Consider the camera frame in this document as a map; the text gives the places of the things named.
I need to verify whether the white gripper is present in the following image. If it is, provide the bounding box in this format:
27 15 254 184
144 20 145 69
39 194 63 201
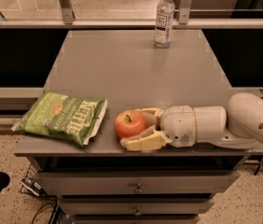
120 105 197 151

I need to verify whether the red apple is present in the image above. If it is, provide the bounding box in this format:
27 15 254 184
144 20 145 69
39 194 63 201
114 110 147 138

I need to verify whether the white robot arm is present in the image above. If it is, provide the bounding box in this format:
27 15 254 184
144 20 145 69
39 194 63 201
120 92 263 151

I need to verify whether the green jalapeno chip bag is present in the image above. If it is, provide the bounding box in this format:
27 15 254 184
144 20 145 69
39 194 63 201
11 91 108 147

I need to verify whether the grey middle drawer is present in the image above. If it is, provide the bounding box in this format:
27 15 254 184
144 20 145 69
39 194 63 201
59 198 214 216

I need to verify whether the grey drawer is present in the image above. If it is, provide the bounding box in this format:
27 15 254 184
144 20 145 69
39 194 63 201
35 171 240 196
59 198 214 216
74 216 200 224

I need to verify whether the grey top drawer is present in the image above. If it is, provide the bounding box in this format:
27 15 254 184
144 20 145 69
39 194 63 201
35 171 240 196

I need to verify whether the grey bottom drawer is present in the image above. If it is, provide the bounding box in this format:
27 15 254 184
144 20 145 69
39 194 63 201
74 216 200 224

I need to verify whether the clear plastic water bottle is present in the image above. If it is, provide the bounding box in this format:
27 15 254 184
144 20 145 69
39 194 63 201
154 0 175 48

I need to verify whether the black power strip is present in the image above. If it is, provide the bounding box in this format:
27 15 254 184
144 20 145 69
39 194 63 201
21 177 43 197

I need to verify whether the metal glass railing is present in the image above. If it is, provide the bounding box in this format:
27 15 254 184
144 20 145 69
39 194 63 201
0 0 263 29

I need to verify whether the black floor cable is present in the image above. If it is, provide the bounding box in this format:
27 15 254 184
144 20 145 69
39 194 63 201
30 202 61 224

